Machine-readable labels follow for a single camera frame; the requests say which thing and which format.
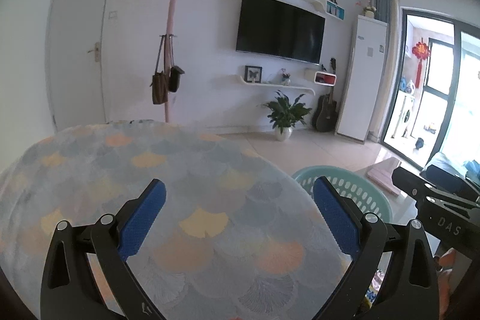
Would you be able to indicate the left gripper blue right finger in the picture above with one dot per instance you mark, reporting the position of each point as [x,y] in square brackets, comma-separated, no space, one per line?
[341,221]

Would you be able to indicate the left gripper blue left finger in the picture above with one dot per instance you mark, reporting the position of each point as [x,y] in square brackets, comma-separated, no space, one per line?
[136,217]

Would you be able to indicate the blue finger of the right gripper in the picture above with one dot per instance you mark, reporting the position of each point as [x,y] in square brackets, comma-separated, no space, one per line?
[420,189]

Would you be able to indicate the person's right hand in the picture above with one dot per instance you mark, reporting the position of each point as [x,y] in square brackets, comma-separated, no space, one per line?
[444,265]

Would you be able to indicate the dark sofa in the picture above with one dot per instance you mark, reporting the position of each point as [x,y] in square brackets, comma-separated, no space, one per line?
[452,173]

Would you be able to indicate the teal plastic laundry basket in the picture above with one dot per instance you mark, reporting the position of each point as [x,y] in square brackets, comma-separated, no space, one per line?
[349,184]

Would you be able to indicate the black acoustic guitar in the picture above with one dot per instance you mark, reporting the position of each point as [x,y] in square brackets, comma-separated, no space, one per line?
[325,116]

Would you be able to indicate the white refrigerator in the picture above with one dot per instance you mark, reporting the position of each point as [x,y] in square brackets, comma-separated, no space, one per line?
[363,79]

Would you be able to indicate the potted green plant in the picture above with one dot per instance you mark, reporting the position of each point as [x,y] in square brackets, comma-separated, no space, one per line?
[284,114]

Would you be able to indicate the red chinese knot ornament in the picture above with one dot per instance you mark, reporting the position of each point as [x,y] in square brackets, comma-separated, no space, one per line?
[422,52]

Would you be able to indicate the white red cube shelf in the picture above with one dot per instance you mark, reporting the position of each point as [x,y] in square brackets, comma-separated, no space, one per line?
[325,78]

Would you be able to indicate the small flower vase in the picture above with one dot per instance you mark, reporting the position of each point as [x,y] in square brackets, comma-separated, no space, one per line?
[285,77]

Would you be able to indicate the brown hanging bag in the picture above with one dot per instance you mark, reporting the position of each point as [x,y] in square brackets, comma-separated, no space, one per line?
[159,82]

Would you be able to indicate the small black hanging bag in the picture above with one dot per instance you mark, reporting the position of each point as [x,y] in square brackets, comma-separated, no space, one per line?
[175,72]

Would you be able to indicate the framed butterfly picture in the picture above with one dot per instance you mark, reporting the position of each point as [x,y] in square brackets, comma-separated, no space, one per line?
[253,74]

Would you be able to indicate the white door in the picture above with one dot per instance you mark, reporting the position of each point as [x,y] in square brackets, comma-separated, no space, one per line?
[74,62]

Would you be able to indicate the pink coat rack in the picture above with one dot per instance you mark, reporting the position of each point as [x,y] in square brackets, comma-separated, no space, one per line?
[169,30]

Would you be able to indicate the white curved wall shelf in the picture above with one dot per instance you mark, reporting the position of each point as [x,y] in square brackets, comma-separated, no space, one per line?
[304,89]

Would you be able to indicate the black wall television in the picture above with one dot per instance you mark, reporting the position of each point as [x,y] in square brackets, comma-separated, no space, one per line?
[278,29]

